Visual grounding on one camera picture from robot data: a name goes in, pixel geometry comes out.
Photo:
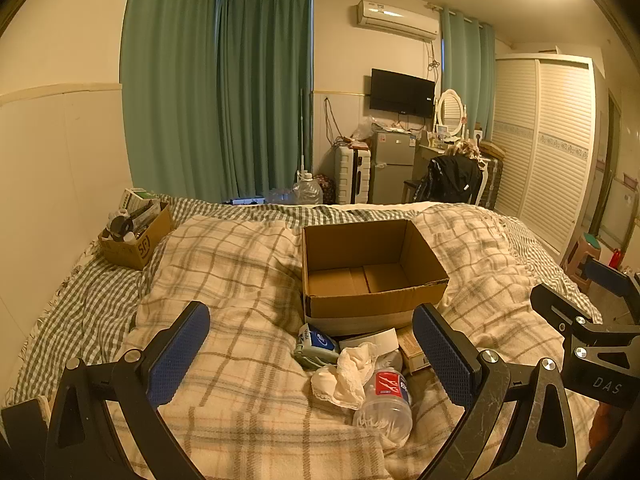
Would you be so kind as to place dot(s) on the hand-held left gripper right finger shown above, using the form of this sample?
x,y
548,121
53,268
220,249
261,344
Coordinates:
x,y
442,360

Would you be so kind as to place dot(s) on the white paper strip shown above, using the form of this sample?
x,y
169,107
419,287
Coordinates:
x,y
372,340

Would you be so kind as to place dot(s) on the white oval mirror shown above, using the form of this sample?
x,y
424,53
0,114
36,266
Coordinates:
x,y
450,110

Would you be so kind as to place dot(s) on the black jacket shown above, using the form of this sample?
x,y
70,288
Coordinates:
x,y
450,177

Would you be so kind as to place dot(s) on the white air conditioner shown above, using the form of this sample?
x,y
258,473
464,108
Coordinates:
x,y
395,20

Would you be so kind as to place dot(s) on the white cloth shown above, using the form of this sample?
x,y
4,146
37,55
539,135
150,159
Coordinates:
x,y
350,375

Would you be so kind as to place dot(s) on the green white carton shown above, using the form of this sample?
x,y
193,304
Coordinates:
x,y
140,199

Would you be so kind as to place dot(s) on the small cardboard box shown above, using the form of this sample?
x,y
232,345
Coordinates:
x,y
132,247

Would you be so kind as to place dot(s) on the thin metal pole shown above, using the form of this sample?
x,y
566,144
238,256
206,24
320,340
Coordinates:
x,y
302,130

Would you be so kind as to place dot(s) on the blue white tissue packet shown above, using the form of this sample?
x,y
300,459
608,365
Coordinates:
x,y
317,341

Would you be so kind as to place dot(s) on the plastic stool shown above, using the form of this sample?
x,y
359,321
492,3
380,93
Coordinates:
x,y
582,260

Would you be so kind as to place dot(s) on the wide green curtain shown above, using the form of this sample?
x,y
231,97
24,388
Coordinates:
x,y
170,85

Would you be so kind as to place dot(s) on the white suitcase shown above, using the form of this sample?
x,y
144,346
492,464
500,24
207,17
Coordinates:
x,y
352,175

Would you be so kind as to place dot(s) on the narrow green curtain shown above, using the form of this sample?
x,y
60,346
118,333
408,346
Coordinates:
x,y
467,70

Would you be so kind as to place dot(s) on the black wall television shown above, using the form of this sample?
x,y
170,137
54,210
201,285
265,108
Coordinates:
x,y
402,92

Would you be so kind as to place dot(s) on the medicine box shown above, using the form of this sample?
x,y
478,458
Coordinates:
x,y
412,355

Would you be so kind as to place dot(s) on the grey small fridge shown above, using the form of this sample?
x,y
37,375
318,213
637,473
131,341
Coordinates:
x,y
392,165

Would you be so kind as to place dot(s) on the floral bag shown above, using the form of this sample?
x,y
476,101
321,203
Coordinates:
x,y
326,190

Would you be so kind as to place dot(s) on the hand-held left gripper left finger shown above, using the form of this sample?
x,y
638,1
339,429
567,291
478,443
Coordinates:
x,y
177,355

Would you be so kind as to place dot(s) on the large cardboard box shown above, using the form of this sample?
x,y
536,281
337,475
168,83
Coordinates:
x,y
372,280

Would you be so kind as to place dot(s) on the brown suitcase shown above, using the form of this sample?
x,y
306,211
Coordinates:
x,y
492,175

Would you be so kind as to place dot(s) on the plaid blanket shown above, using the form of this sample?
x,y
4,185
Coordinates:
x,y
240,280

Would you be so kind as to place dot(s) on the clear plastic bottle red label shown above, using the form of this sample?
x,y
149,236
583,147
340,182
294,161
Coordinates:
x,y
386,410

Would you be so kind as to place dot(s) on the clear plastic bag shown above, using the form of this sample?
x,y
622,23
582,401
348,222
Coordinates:
x,y
280,196

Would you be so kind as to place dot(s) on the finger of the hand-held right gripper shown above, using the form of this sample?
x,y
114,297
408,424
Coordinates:
x,y
560,307
610,276

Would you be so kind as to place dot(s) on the red canister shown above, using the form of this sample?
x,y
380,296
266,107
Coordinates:
x,y
618,259

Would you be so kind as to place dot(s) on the white louvred wardrobe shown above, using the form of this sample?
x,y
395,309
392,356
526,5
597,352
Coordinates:
x,y
550,150

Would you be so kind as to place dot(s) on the large clear water jug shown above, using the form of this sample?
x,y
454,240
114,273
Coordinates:
x,y
307,191

